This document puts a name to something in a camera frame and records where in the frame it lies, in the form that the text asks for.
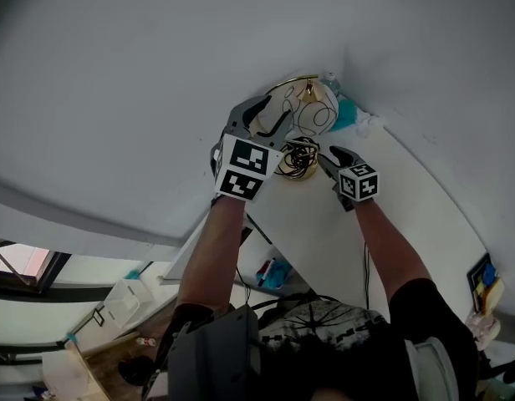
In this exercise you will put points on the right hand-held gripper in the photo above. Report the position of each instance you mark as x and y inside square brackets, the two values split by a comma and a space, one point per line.
[358, 182]

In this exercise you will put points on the person's left forearm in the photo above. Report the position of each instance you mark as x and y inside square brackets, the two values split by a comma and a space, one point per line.
[207, 257]

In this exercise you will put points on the turquoise broom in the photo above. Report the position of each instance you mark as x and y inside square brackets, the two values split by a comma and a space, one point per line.
[133, 273]

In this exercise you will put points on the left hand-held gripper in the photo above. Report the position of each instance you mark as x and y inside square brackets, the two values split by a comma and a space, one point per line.
[245, 161]

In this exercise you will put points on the white low shelf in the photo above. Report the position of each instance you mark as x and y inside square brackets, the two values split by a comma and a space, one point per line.
[251, 265]

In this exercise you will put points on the black tray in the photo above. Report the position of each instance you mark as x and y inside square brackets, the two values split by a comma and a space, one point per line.
[474, 278]

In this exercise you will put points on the white crumpled tissue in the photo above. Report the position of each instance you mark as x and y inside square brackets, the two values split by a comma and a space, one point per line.
[366, 125]

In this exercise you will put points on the small black-framed wall plate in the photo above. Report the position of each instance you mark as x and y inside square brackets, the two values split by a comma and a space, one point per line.
[99, 316]

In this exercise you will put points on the brass lamp with black cord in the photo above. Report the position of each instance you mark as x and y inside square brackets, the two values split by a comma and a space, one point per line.
[309, 92]

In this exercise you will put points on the grey chest-mounted box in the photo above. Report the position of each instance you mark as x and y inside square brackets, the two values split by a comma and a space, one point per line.
[215, 349]

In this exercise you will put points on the turquoise cloth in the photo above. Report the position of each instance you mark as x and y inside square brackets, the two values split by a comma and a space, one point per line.
[345, 115]

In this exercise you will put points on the teal and black shoe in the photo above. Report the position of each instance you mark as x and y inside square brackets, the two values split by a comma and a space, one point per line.
[280, 274]

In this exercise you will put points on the black bin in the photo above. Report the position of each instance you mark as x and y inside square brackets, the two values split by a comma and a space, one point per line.
[134, 370]

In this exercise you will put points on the clear plastic bottle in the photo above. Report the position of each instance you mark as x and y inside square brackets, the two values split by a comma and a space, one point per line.
[332, 82]

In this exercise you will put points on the black printed t-shirt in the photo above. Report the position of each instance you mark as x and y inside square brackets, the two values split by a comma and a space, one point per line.
[345, 349]

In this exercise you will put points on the black framed window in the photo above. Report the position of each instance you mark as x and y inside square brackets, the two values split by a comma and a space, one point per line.
[52, 270]

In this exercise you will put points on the white storage box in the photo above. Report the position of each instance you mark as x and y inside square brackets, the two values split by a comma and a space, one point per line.
[123, 303]

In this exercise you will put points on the small red label bottle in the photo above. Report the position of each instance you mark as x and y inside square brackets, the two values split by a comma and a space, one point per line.
[145, 342]

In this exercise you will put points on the white wooden panel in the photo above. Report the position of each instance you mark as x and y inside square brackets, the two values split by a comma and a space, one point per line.
[174, 265]

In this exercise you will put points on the blue packet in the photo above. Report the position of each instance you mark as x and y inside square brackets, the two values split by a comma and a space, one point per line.
[489, 274]

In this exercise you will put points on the white long desk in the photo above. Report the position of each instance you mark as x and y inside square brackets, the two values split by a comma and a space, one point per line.
[408, 207]

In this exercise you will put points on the glass jar ornament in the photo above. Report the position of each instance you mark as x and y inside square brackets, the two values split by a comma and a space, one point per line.
[485, 328]

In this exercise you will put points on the wooden table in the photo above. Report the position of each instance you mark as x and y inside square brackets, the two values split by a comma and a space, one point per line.
[94, 374]

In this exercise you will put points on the person's right forearm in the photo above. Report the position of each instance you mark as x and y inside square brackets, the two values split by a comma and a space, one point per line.
[391, 253]

